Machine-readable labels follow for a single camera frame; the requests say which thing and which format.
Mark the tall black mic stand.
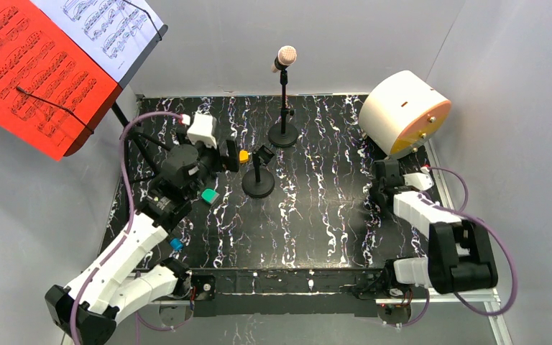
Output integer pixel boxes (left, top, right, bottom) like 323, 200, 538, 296
268, 70, 298, 148

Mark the pink-headed microphone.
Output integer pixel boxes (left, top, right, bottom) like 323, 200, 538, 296
271, 45, 298, 73

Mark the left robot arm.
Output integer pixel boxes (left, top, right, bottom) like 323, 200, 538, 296
45, 139, 240, 344

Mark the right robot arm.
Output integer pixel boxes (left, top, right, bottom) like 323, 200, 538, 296
369, 160, 498, 294

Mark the orange small block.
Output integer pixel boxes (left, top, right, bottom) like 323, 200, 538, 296
239, 150, 251, 164

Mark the green small block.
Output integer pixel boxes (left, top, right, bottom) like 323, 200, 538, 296
201, 188, 221, 205

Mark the white round drum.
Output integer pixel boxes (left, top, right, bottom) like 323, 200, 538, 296
358, 70, 452, 159

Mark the black music stand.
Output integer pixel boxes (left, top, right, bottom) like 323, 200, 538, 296
61, 24, 203, 225

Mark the blue small block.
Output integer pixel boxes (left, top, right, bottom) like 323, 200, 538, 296
169, 238, 185, 252

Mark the white sheet music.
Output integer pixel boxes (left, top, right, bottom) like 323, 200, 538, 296
32, 0, 168, 88

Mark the red sheet music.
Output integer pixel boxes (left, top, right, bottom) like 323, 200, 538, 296
0, 1, 121, 160

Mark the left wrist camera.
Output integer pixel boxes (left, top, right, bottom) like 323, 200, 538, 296
180, 113, 217, 149

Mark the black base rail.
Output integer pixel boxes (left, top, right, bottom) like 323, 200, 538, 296
144, 269, 425, 318

